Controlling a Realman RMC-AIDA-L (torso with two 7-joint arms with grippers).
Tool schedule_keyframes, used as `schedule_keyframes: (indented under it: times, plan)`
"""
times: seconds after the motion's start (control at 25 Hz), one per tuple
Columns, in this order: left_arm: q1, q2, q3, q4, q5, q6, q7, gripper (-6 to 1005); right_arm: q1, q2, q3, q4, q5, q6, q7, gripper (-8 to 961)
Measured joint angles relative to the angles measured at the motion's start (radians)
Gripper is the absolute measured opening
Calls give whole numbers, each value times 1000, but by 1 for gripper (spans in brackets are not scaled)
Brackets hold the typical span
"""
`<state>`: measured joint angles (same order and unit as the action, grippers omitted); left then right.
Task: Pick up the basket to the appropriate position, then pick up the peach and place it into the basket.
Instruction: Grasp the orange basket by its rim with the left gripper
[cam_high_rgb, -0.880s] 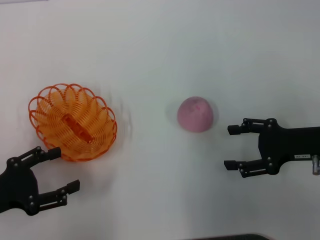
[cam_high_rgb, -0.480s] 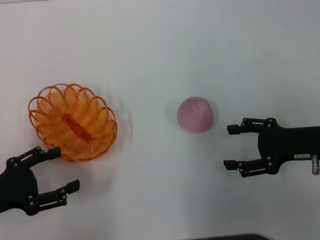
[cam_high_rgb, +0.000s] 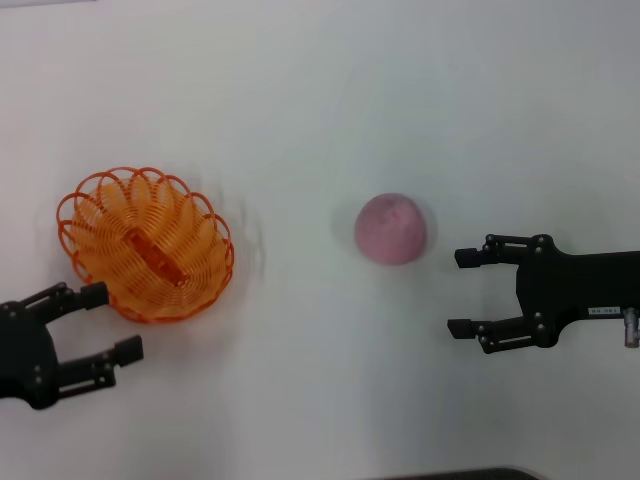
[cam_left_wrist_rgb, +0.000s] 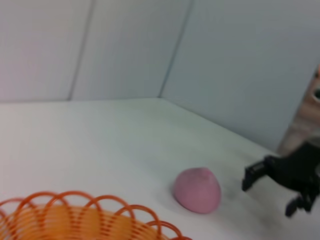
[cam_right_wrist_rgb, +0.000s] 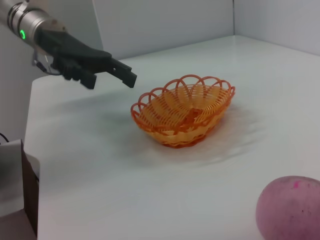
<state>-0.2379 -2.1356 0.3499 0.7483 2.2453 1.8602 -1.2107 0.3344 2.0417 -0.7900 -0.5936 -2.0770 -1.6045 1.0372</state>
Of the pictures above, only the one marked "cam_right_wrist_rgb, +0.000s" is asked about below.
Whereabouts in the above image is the white and brown box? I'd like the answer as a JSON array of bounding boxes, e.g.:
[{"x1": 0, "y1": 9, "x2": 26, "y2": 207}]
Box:
[{"x1": 0, "y1": 139, "x2": 41, "y2": 240}]

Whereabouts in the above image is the pink peach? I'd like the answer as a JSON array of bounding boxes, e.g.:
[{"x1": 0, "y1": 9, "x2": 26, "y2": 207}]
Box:
[{"x1": 255, "y1": 175, "x2": 320, "y2": 240}]

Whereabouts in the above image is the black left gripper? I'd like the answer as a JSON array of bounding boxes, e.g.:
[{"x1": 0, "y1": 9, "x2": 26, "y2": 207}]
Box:
[{"x1": 34, "y1": 26, "x2": 138, "y2": 90}]

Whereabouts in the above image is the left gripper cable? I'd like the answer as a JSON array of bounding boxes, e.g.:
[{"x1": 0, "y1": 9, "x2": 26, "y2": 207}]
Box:
[{"x1": 31, "y1": 48, "x2": 63, "y2": 76}]

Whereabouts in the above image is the orange woven plastic basket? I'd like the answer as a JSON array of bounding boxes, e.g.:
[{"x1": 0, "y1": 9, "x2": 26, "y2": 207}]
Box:
[{"x1": 129, "y1": 74, "x2": 236, "y2": 149}]

